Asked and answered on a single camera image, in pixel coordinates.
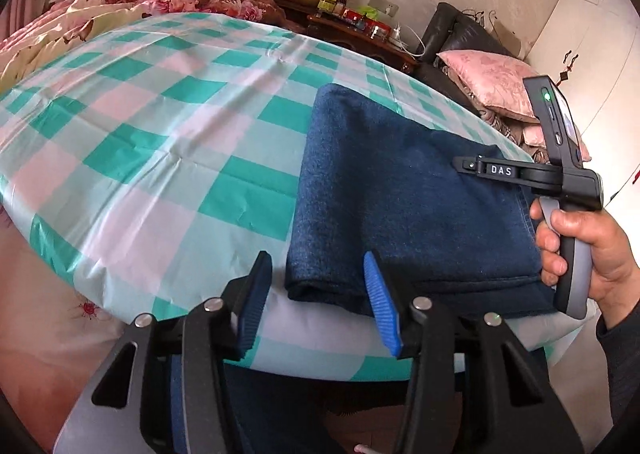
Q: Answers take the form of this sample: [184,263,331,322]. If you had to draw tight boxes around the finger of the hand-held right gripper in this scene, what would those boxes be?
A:
[452,155,531,182]

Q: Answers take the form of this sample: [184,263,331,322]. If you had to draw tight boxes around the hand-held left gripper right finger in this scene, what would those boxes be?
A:
[362,250,586,454]

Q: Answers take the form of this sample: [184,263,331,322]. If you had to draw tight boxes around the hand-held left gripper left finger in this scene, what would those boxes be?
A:
[90,250,274,454]

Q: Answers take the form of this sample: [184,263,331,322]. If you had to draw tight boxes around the blue denim pants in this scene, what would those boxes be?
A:
[285,83,556,320]

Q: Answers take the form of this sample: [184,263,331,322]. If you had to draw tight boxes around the person's right forearm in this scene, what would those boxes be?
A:
[595,281,640,435]

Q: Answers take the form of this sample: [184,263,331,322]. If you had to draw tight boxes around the person's right hand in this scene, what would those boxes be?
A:
[529,197,640,330]

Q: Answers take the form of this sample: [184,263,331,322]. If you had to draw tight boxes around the small pink pillow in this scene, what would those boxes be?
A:
[521,123,591,162]

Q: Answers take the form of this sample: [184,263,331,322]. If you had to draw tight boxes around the large pink pillow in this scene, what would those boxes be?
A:
[437,49,543,124]

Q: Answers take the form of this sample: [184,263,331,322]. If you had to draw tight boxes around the white wardrobe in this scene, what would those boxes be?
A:
[520,0,640,215]

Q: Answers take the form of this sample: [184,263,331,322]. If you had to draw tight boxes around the black leather sofa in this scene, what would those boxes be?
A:
[417,2,526,110]

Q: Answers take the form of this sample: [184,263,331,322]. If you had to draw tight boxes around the dark wooden nightstand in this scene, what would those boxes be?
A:
[280,0,421,75]

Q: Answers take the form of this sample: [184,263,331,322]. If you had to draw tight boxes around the green white checked tablecloth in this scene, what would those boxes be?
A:
[0,12,576,382]

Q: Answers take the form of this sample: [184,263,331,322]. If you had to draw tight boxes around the pink floral bed sheet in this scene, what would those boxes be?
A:
[0,204,146,454]

